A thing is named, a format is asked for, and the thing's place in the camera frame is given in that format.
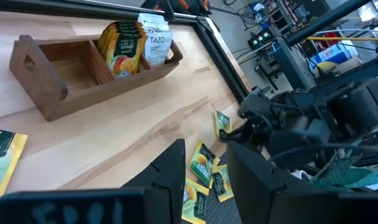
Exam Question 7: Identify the green artificial plant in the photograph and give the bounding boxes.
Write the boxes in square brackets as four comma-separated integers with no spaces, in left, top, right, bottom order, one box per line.
[309,152,378,194]

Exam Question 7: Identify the black device green lights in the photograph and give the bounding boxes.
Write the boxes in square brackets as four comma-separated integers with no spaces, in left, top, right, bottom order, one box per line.
[247,27,275,50]

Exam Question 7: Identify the yellow tea packet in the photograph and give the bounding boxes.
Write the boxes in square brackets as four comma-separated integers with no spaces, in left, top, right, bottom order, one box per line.
[97,20,142,50]

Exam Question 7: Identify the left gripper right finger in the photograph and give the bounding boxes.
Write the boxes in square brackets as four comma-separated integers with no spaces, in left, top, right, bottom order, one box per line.
[226,141,378,224]

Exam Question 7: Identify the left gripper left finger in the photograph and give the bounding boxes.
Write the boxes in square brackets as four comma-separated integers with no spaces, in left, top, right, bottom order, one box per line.
[0,138,187,224]

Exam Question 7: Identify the white Tazo tea packet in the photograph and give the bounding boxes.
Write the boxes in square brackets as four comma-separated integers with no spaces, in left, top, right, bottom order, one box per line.
[144,29,173,67]
[137,12,166,25]
[143,21,170,32]

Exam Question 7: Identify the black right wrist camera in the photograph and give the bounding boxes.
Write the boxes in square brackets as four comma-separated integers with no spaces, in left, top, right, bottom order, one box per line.
[267,119,332,170]

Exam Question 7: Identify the floor cables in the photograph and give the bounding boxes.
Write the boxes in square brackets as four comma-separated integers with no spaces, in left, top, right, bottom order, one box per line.
[232,40,272,66]

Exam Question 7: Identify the blue and white box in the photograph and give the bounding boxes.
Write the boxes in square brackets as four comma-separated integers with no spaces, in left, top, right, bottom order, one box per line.
[309,43,357,74]

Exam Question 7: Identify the black frame rails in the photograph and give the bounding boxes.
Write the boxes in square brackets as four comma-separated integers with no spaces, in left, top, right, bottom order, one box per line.
[193,17,250,103]

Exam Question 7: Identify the wooden compartment box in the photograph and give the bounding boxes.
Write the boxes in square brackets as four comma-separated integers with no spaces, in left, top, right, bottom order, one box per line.
[9,30,184,122]

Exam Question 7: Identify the black diagonal pole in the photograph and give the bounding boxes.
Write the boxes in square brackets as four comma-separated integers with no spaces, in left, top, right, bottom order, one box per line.
[285,0,373,47]

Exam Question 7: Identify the cluttered shelf unit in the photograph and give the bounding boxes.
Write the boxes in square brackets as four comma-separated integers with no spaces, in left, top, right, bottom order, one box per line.
[266,0,331,32]

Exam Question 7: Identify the yellow bar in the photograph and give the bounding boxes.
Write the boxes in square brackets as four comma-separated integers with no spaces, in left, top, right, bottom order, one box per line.
[306,36,378,43]

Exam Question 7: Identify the grey woven placemat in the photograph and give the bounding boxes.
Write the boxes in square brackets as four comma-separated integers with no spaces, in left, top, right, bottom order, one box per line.
[181,149,243,224]

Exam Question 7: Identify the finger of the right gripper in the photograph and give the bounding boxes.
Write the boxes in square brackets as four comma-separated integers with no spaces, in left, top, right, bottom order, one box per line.
[220,129,250,144]

